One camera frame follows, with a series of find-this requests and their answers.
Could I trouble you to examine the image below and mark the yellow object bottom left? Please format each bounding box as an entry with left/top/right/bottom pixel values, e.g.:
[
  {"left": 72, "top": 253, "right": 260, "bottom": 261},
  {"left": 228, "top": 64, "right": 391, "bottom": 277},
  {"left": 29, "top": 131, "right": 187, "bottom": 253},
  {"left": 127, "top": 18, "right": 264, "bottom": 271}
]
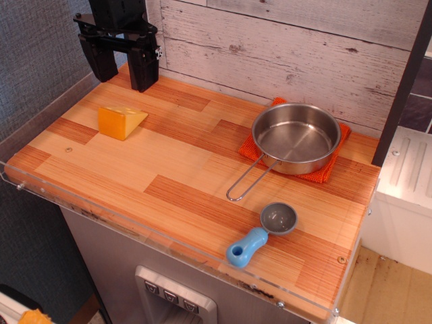
[{"left": 18, "top": 309, "right": 53, "bottom": 324}]

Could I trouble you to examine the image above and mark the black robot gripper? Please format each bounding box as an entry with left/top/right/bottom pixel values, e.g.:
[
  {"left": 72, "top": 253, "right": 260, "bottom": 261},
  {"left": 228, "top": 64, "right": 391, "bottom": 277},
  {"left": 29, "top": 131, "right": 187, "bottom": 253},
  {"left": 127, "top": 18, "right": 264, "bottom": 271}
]
[{"left": 74, "top": 1, "right": 159, "bottom": 92}]

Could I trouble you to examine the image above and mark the yellow toy cheese wedge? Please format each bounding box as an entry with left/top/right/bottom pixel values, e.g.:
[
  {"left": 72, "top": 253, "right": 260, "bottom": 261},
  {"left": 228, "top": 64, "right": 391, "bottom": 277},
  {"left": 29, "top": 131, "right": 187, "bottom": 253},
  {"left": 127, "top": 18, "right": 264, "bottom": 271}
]
[{"left": 98, "top": 107, "right": 148, "bottom": 140}]

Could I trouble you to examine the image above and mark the dark vertical post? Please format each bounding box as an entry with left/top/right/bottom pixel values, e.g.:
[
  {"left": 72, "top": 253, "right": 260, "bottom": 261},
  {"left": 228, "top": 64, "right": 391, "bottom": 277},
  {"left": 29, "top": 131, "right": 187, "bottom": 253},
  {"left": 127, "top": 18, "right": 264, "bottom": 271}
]
[{"left": 371, "top": 1, "right": 431, "bottom": 167}]

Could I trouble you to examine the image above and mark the stainless steel pan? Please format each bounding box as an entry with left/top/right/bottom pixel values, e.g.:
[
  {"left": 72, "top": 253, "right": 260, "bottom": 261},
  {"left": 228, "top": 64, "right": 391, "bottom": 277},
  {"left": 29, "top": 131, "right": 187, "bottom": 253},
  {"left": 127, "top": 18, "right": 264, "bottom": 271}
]
[{"left": 226, "top": 103, "right": 342, "bottom": 201}]

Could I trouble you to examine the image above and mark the silver toy fridge dispenser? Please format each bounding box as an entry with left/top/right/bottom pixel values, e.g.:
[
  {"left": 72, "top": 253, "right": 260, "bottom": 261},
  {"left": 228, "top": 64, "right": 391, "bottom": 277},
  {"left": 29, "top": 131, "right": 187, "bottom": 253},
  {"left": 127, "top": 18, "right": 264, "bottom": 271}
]
[{"left": 135, "top": 265, "right": 218, "bottom": 323}]

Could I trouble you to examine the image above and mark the white toy sink cabinet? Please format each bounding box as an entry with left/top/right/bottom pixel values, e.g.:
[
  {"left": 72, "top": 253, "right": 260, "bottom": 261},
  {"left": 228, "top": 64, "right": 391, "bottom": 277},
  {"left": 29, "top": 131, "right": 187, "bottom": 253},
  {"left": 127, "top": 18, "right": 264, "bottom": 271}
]
[{"left": 361, "top": 127, "right": 431, "bottom": 273}]

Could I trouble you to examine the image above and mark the clear acrylic table guard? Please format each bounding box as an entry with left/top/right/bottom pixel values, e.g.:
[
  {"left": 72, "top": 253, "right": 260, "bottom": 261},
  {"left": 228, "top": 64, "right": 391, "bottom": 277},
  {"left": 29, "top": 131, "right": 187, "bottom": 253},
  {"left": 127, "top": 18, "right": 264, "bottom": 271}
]
[{"left": 5, "top": 157, "right": 379, "bottom": 323}]

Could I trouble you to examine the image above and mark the blue grey toy scoop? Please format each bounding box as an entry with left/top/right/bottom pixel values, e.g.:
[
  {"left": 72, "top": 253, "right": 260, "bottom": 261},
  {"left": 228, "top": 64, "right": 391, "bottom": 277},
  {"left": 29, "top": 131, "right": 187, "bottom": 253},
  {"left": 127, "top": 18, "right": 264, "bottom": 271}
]
[{"left": 225, "top": 202, "right": 298, "bottom": 268}]

